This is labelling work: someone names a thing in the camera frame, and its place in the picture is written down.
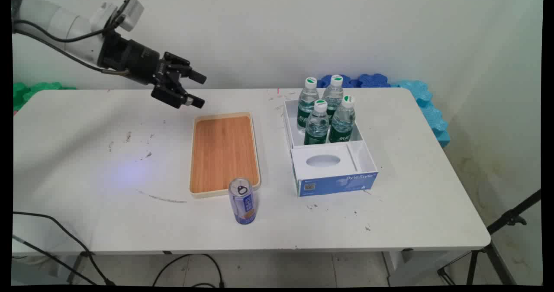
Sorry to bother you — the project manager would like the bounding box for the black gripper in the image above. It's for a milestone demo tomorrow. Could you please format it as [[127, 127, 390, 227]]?
[[98, 30, 207, 110]]

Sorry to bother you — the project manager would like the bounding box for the green label water bottle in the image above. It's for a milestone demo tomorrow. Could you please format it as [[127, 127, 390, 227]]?
[[329, 95, 357, 144], [303, 99, 330, 146], [322, 74, 345, 124], [296, 77, 320, 132]]

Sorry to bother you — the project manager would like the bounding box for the wooden tray with cream rim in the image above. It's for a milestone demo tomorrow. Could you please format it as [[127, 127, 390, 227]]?
[[189, 112, 261, 198]]

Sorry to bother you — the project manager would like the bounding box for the blue silver drink can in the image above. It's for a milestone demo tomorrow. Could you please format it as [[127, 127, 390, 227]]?
[[228, 177, 258, 225]]

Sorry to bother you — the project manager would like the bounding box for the green foam mat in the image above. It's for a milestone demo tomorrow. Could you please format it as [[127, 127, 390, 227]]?
[[13, 81, 77, 111]]

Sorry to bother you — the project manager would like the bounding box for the dark blue foam mat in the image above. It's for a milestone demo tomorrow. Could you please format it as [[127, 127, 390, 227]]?
[[358, 73, 393, 89], [316, 74, 361, 89]]

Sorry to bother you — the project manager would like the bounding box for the white blue cardboard box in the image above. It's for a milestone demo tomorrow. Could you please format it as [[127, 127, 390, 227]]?
[[282, 98, 379, 198]]

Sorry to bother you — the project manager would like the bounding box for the grey table leg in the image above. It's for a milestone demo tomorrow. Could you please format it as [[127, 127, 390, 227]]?
[[66, 252, 88, 285]]

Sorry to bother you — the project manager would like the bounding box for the light blue foam mat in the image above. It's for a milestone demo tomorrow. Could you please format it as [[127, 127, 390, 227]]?
[[391, 80, 451, 148]]

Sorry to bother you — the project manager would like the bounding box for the white table leg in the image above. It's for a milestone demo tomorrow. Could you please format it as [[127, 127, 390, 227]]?
[[383, 250, 470, 287]]

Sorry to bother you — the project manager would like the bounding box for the black tripod stand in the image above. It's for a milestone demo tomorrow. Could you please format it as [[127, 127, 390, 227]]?
[[436, 189, 542, 286]]

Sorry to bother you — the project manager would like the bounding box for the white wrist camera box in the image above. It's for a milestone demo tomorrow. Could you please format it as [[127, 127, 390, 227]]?
[[89, 0, 145, 32]]

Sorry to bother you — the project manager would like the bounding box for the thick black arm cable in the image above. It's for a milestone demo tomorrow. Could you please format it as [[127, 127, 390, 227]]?
[[12, 27, 131, 76]]

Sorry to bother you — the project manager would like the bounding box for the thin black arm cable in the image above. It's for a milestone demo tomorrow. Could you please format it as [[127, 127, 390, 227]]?
[[12, 19, 114, 44]]

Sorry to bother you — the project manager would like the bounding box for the looped black floor cable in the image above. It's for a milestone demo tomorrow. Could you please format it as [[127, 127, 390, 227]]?
[[151, 253, 225, 288]]

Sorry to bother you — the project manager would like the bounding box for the long black floor cable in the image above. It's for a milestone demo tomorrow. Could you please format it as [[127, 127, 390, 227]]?
[[13, 211, 116, 286]]

